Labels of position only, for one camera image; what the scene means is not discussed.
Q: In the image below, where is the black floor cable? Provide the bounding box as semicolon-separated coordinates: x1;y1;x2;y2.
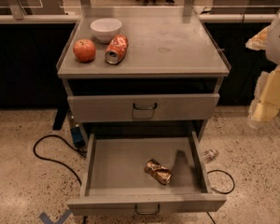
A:
33;134;88;186

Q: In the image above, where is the crushed orange gold can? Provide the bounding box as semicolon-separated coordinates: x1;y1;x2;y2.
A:
144;159;172;186

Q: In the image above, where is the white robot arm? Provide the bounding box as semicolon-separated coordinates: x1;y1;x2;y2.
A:
245;11;280;129

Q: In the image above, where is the grey drawer cabinet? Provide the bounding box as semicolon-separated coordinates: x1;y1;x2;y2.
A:
58;7;230;134

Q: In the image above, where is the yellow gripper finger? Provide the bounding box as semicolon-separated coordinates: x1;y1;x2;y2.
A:
247;66;280;129
245;26;270;50

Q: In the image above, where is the white bowl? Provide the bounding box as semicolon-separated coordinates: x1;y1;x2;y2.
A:
91;18;122;44

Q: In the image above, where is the blue power adapter box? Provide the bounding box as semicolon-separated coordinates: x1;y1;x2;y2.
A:
71;127;85;148

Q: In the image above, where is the closed grey top drawer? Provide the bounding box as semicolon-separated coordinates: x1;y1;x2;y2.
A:
68;93;219;122

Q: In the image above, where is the red soda can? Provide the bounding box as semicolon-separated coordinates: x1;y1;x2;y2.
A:
105;35;129;64

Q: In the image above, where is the open grey middle drawer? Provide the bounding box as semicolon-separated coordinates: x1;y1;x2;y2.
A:
68;133;226;216

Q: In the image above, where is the black cable loop right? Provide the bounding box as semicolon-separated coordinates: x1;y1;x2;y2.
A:
206;169;236;195

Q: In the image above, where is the red apple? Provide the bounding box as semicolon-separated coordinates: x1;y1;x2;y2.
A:
73;39;96;63

